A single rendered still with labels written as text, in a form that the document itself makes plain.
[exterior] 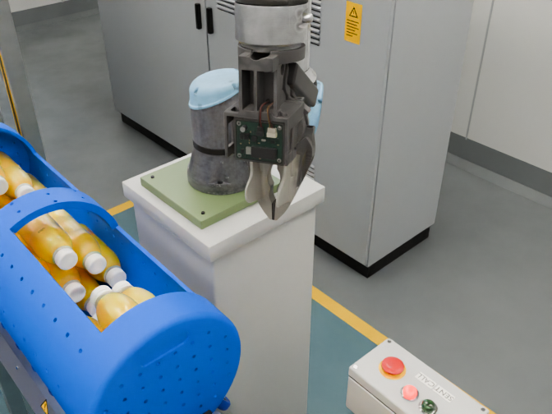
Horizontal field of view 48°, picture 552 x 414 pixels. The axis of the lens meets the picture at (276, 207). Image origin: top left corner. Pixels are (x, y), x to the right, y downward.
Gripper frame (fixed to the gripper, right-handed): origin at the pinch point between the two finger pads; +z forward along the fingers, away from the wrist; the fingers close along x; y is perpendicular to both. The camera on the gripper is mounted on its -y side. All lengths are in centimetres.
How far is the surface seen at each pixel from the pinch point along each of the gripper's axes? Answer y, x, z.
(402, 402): -10.5, 17.3, 35.4
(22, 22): -415, -375, 68
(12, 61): -100, -122, 14
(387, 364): -15.9, 14.0, 33.3
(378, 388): -11.8, 13.4, 35.1
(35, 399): -11, -53, 56
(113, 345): 3.9, -23.0, 24.0
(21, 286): -6, -46, 25
